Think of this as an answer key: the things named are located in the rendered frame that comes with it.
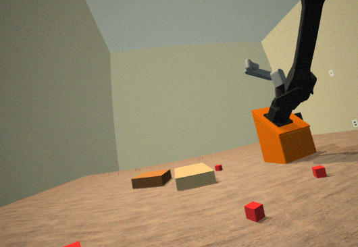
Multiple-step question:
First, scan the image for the pale yellow board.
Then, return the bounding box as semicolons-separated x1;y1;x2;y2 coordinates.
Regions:
175;163;216;191

